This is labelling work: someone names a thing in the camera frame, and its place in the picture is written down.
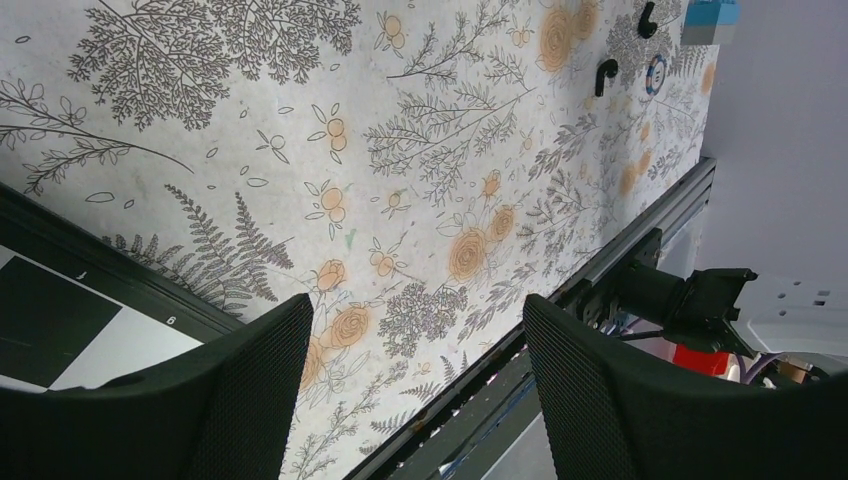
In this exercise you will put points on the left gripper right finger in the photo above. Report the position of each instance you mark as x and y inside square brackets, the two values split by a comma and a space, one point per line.
[613, 411]

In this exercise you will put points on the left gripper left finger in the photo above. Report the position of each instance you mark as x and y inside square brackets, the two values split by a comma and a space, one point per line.
[222, 410]

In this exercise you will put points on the black earbud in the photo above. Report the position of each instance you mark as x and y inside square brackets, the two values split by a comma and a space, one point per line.
[646, 26]
[606, 70]

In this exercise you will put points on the black white checkerboard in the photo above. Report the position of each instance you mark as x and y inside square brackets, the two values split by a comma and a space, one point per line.
[77, 311]

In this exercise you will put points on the floral patterned table mat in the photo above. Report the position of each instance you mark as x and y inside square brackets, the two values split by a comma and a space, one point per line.
[417, 167]

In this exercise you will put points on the round blue white token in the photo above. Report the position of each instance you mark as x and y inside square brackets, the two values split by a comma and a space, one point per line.
[656, 75]

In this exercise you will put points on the blue white eraser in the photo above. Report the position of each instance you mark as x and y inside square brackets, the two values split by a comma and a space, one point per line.
[710, 22]

